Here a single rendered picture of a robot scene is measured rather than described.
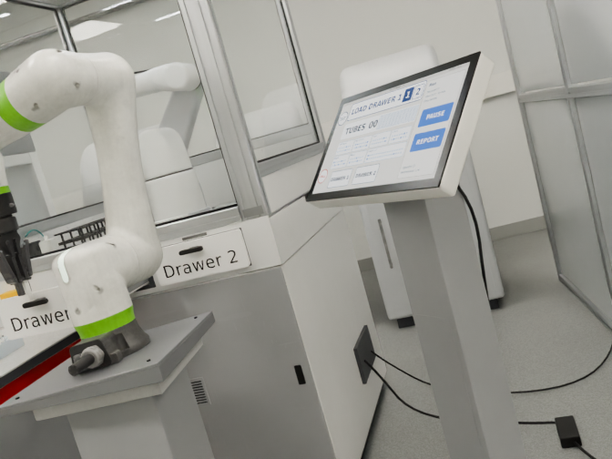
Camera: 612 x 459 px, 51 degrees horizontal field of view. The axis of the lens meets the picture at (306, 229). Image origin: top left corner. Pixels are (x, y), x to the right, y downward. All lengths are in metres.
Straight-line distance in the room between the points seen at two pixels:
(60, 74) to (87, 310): 0.48
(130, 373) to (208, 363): 0.75
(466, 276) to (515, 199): 3.52
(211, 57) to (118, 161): 0.47
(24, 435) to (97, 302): 0.58
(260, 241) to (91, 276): 0.59
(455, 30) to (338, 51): 0.86
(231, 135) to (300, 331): 0.59
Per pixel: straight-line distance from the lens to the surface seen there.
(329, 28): 5.04
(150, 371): 1.27
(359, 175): 1.55
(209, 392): 2.05
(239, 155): 1.82
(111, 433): 1.46
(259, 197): 1.81
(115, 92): 1.51
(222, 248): 1.86
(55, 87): 1.39
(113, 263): 1.44
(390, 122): 1.55
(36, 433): 1.92
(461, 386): 1.67
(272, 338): 1.91
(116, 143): 1.52
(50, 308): 1.81
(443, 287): 1.56
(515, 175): 5.08
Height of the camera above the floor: 1.12
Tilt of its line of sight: 8 degrees down
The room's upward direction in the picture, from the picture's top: 16 degrees counter-clockwise
